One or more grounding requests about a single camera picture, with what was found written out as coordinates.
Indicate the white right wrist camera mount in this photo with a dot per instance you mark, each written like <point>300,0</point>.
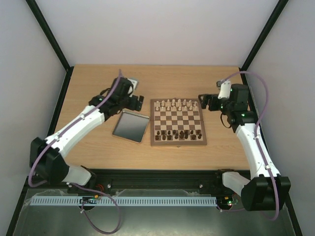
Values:
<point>225,88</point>

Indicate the wooden chess board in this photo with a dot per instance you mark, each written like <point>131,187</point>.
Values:
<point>177,114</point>

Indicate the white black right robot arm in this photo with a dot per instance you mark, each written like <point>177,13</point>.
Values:
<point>266,189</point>

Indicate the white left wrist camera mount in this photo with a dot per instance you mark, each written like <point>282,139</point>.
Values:
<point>135,82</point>

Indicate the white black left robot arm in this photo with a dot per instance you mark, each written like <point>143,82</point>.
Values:
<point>47,156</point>

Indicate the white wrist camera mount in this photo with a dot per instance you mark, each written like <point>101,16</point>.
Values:
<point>135,82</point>
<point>225,88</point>

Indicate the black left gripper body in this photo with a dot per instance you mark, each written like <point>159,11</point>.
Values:
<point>133,106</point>

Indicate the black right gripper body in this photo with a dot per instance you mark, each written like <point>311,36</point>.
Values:
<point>211,103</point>

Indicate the black aluminium frame rail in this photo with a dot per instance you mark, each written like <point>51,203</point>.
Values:
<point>202,182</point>

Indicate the metal tin tray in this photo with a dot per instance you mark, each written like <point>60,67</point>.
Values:
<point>131,126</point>

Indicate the light blue slotted cable duct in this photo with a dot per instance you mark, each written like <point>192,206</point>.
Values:
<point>125,201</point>

